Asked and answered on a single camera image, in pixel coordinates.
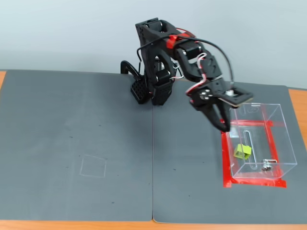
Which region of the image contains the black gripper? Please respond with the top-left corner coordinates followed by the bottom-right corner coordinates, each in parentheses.
top-left (185, 77), bottom-right (232, 133)

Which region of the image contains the green lego block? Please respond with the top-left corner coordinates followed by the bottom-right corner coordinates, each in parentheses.
top-left (234, 144), bottom-right (252, 160)

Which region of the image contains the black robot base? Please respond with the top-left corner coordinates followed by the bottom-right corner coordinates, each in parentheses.
top-left (130, 79), bottom-right (174, 106)

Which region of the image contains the transparent acrylic box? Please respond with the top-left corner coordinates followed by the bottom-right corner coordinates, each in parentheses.
top-left (223, 103), bottom-right (298, 179)

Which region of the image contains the red tape strip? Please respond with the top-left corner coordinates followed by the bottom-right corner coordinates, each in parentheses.
top-left (219, 130), bottom-right (235, 189)
top-left (223, 177), bottom-right (288, 189)
top-left (219, 118), bottom-right (286, 128)
top-left (262, 105), bottom-right (285, 179)

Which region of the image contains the plain gray mat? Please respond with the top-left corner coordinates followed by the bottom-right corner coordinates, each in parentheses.
top-left (152, 78), bottom-right (307, 223)

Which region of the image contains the small metal latch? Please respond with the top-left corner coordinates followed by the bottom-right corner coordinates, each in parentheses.
top-left (260, 159), bottom-right (277, 172)

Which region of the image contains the black table clamp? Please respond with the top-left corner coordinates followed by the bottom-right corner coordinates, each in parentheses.
top-left (119, 60), bottom-right (142, 82)

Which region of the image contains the gray mat with chalk square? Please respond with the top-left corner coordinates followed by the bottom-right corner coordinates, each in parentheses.
top-left (0, 69), bottom-right (154, 222)

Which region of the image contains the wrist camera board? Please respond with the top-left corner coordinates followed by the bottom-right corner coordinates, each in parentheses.
top-left (217, 86), bottom-right (254, 107)

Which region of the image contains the thin black cable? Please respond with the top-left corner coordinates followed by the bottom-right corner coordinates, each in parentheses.
top-left (136, 35), bottom-right (235, 86)

